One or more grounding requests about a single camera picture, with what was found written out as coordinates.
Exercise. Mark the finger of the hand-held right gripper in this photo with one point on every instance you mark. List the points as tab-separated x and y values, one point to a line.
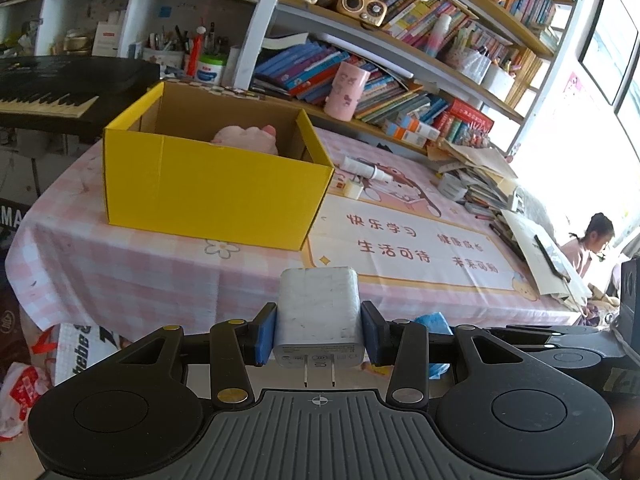
560	330
520	341

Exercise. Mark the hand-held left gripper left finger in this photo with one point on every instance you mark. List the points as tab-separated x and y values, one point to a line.
265	335

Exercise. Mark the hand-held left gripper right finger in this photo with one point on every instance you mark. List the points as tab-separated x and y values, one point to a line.
372	335

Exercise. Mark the white charger plug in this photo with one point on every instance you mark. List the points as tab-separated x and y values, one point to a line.
317	310

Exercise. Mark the yellow cardboard box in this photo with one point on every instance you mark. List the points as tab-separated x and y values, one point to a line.
200	190

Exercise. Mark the pink plush pig toy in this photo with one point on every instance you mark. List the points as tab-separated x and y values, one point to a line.
245	140

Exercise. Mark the blue crumpled bag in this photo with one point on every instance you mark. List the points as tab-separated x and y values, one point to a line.
432	322

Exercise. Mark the cartoon printed desk mat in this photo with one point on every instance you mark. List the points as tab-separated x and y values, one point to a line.
400	270

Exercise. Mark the black phone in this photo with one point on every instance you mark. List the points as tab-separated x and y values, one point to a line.
552	257

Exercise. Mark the pile of papers and notebooks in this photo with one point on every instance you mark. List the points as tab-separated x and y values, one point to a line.
520	240

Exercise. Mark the white fuzzy throw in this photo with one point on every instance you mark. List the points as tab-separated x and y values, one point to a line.
542	210

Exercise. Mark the pink checked tablecloth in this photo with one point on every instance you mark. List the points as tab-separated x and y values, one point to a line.
150	270

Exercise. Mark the small white box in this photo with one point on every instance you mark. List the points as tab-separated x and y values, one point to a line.
350	189

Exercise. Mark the grey tape roll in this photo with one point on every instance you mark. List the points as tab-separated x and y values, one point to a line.
452	187

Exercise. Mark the white spray bottle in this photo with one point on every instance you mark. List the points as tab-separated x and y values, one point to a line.
360	165

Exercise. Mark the white printed bag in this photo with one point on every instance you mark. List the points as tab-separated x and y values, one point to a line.
85	350

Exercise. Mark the orange and white box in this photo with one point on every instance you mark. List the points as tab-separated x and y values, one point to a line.
422	130
397	132

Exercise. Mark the red dictionaries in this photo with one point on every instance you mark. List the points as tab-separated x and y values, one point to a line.
470	117

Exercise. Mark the pink printed cylinder holder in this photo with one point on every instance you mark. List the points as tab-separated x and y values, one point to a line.
345	92

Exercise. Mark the red and white plastic bag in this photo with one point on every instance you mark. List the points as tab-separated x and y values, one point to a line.
22	400

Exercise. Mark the white pen container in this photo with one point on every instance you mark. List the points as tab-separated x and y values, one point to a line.
500	82

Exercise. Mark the white jar with green lid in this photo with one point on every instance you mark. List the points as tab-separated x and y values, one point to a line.
211	71

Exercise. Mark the row of leaning books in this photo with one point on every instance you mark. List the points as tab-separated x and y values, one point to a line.
300	67

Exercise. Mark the clear bag of markers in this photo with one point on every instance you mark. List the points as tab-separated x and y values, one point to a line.
472	65

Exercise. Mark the red tassel ornament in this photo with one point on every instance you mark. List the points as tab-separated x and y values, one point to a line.
192	57

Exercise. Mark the framed picture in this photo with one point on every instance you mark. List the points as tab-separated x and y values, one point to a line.
602	45

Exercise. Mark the pen cup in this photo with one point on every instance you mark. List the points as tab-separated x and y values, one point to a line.
162	57

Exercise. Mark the pastel tumbler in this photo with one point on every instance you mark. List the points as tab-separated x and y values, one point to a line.
440	35

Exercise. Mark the white bookshelf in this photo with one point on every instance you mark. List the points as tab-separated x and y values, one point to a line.
260	25

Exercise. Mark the black keyboard piano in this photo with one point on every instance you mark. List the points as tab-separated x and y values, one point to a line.
75	75

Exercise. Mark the gold retro radio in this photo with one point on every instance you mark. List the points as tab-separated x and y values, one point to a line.
360	7

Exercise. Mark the row of upright books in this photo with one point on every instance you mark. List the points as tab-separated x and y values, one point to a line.
415	10

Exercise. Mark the row of thin books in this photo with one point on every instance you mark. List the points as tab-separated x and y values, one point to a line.
530	0

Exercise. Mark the brass bowl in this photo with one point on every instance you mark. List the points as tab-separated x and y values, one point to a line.
79	44

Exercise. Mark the wall poster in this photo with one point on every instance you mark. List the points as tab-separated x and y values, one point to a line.
574	90

